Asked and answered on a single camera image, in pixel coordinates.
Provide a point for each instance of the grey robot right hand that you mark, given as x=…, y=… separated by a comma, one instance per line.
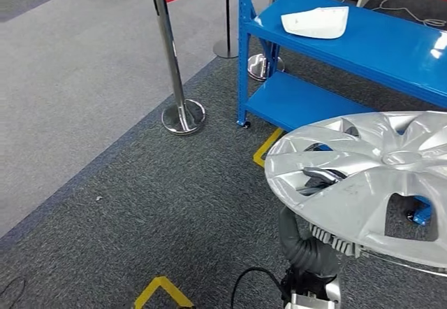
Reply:
x=310, y=258

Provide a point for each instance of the silver wheel hubcap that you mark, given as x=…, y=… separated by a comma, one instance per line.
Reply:
x=366, y=182

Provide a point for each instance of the blue metal shelf rack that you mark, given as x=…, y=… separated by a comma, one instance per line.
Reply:
x=366, y=47

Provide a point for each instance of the yellow floor tape outline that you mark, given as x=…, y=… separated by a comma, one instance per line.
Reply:
x=163, y=284
x=265, y=151

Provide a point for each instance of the white car mirror cover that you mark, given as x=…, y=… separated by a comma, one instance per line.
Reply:
x=314, y=23

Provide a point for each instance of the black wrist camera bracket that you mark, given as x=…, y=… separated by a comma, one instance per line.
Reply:
x=304, y=283

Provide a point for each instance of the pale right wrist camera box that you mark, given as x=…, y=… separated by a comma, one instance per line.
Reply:
x=307, y=303

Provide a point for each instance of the chrome stanchion post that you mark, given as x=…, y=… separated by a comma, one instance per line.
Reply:
x=174, y=75
x=260, y=68

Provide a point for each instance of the thin black stanchion post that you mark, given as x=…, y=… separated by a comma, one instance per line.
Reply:
x=225, y=50

